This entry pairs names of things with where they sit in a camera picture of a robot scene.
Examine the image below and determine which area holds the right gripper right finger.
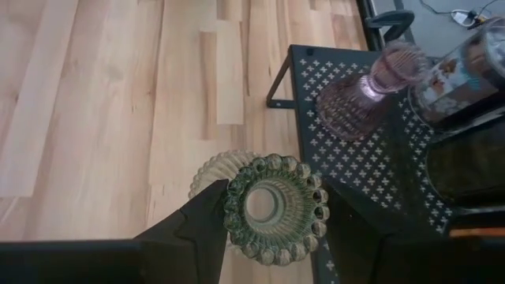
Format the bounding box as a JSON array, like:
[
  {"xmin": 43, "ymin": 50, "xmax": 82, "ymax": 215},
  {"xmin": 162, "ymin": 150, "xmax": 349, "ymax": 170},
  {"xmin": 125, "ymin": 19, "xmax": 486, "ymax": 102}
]
[{"xmin": 327, "ymin": 181, "xmax": 505, "ymax": 284}]

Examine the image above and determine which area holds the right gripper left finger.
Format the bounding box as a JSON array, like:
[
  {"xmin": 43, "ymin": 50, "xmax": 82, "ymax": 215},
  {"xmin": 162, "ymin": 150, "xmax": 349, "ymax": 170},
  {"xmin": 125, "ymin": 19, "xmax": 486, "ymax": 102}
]
[{"xmin": 0, "ymin": 179, "xmax": 230, "ymax": 284}]

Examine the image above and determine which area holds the orange label candle tin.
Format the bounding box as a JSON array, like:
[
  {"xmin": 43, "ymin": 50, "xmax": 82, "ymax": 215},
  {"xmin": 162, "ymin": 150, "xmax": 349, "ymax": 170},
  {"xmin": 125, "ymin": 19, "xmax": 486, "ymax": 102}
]
[{"xmin": 447, "ymin": 204, "xmax": 505, "ymax": 240}]

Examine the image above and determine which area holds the green glass candlestick holder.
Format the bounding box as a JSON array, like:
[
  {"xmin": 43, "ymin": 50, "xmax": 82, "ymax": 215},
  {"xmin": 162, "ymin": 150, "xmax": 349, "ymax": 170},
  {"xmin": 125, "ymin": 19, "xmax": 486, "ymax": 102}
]
[{"xmin": 188, "ymin": 149, "xmax": 331, "ymax": 267}]

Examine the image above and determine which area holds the dark striped candle tin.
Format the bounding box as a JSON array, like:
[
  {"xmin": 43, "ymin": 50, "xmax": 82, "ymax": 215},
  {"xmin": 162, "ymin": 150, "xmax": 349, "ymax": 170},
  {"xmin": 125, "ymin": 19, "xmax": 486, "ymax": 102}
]
[{"xmin": 425, "ymin": 118, "xmax": 505, "ymax": 208}]

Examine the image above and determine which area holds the pink glass candlestick holder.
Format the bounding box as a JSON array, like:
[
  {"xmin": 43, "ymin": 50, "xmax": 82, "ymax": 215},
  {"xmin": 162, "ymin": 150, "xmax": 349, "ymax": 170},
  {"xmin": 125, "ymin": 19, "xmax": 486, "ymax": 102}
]
[{"xmin": 314, "ymin": 39, "xmax": 429, "ymax": 142}]

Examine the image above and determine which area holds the floral label candle tin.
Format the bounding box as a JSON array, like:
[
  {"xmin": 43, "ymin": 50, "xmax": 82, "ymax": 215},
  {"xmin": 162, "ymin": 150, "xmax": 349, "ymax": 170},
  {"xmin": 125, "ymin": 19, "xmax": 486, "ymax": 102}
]
[{"xmin": 408, "ymin": 17, "xmax": 505, "ymax": 127}]

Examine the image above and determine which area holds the black perforated metal shelf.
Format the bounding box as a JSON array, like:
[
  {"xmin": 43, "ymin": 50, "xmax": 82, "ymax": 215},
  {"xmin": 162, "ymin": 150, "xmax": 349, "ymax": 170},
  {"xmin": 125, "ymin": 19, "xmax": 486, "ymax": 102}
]
[{"xmin": 266, "ymin": 43, "xmax": 505, "ymax": 284}]

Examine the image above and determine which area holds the black aluminium table frame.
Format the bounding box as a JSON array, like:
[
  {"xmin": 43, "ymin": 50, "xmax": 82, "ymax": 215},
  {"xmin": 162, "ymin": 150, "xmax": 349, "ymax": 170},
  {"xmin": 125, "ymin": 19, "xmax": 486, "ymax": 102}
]
[{"xmin": 354, "ymin": 0, "xmax": 386, "ymax": 52}]

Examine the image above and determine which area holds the white power strip with cables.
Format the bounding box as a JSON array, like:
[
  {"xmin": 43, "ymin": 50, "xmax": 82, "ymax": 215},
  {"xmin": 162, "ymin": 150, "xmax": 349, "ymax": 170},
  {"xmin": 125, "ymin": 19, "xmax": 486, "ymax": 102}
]
[{"xmin": 418, "ymin": 0, "xmax": 505, "ymax": 28}]

